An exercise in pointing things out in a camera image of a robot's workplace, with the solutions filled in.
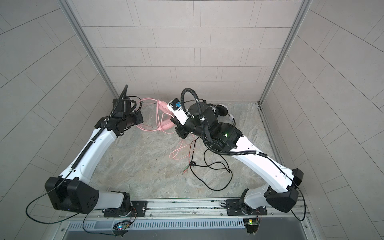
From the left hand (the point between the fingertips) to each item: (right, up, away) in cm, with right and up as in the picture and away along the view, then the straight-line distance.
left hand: (144, 112), depth 79 cm
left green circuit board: (-3, -50, -16) cm, 52 cm away
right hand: (+19, -3, -20) cm, 28 cm away
